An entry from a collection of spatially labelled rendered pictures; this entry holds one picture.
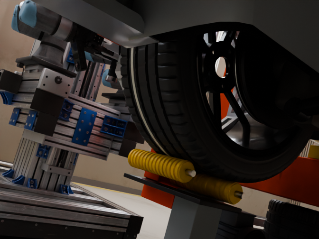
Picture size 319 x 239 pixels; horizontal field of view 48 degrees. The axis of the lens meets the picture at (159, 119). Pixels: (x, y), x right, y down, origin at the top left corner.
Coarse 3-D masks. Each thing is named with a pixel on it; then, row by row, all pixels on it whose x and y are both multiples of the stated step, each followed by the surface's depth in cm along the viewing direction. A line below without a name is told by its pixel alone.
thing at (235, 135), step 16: (224, 32) 116; (208, 48) 106; (224, 48) 110; (208, 64) 106; (208, 80) 107; (224, 80) 111; (208, 112) 85; (240, 112) 120; (240, 128) 122; (256, 128) 117; (288, 128) 109; (240, 144) 108; (256, 144) 106; (272, 144) 104
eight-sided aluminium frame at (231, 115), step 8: (232, 40) 132; (120, 56) 105; (120, 64) 104; (120, 72) 103; (120, 80) 105; (240, 104) 131; (232, 112) 134; (224, 120) 131; (232, 120) 129; (224, 128) 126
